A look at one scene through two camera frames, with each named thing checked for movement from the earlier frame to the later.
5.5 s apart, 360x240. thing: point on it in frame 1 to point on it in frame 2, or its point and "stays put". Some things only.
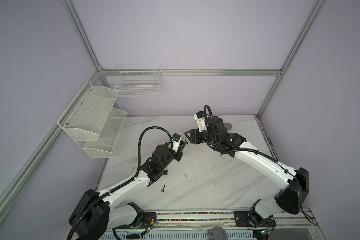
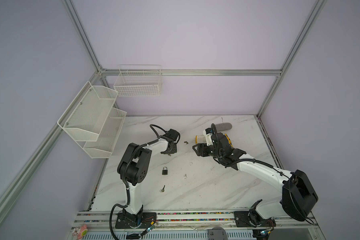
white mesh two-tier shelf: [92, 121] stays put
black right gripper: [193, 135] to [201, 148]
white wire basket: [138, 80] stays put
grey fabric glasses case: [228, 126] stays put
